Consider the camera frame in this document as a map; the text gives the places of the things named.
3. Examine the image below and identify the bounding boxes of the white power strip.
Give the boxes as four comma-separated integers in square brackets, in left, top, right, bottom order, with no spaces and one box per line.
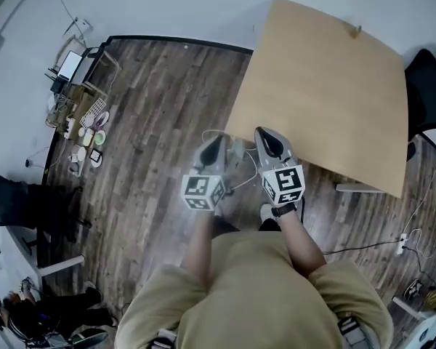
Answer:
[395,232,408,257]
[62,116,77,140]

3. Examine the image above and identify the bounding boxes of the white floor cable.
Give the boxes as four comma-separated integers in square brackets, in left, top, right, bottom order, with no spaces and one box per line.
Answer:
[400,154,436,260]

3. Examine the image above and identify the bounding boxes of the open laptop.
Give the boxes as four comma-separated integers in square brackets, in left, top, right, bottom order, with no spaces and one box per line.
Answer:
[56,49,85,84]

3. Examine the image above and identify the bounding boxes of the person's beige shirt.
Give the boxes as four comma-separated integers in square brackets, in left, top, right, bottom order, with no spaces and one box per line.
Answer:
[115,230,395,349]

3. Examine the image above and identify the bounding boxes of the small wooden stool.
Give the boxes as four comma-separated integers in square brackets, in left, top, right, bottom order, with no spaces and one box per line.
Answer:
[80,46,120,100]

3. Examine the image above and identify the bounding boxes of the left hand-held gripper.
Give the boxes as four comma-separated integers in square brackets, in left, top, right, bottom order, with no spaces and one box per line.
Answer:
[181,135,228,211]

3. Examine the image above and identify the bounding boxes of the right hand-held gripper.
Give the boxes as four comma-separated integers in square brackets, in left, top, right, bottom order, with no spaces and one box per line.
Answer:
[254,126,306,208]

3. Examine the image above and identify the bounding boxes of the person's right forearm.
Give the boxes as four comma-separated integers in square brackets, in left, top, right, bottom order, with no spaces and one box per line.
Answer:
[272,204,328,279]

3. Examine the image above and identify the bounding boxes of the person's left forearm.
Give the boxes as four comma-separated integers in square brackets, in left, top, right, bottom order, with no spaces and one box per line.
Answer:
[181,209,219,283]

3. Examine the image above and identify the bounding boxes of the purple plate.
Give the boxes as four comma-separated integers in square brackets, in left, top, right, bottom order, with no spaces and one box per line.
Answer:
[93,110,111,129]

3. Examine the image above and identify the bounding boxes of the black router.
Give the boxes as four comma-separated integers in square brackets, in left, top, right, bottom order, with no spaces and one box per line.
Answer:
[44,68,65,95]

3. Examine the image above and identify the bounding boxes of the white desk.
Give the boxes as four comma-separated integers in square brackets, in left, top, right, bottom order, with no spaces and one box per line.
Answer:
[7,227,85,279]
[391,295,436,349]

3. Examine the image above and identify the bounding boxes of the person's black trousers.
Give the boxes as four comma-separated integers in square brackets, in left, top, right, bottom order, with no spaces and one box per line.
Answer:
[211,214,281,234]

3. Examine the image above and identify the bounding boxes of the person's light right shoe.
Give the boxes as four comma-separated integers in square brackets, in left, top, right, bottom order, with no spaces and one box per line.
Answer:
[259,203,277,223]

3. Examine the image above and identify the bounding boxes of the white grid tray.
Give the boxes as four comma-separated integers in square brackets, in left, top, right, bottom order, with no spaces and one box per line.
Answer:
[78,97,108,129]

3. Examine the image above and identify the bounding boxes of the black wristwatch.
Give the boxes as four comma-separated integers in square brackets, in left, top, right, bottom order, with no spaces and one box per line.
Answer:
[271,204,298,217]

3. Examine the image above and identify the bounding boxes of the beige wooden desk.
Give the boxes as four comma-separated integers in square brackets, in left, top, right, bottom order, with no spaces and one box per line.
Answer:
[224,0,411,200]

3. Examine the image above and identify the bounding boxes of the gray harness strap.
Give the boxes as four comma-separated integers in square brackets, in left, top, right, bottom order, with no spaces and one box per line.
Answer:
[150,327,178,349]
[336,316,366,349]

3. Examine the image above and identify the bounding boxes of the long white cable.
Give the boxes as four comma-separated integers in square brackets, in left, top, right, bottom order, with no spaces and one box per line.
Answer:
[201,128,259,193]

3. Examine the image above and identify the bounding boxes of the black floor cable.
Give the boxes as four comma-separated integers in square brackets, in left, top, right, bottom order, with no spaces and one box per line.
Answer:
[405,247,436,290]
[322,241,400,256]

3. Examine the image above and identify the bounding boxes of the wooden crate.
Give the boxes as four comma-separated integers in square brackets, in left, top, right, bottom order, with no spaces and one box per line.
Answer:
[44,84,89,132]

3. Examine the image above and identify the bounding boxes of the white plate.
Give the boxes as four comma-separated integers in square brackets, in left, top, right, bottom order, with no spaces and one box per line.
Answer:
[70,145,89,164]
[88,147,105,168]

